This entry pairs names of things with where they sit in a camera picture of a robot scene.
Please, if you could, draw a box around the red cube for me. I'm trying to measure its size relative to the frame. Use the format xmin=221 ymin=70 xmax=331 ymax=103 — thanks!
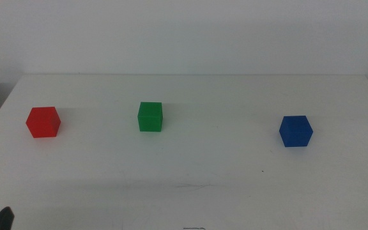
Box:
xmin=25 ymin=106 xmax=62 ymax=139

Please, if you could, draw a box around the green cube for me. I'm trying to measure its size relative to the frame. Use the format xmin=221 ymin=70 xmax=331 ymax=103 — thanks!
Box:
xmin=137 ymin=102 xmax=164 ymax=132

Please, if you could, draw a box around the blue cube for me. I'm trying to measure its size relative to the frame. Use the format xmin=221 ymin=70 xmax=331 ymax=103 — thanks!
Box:
xmin=279 ymin=115 xmax=314 ymax=148

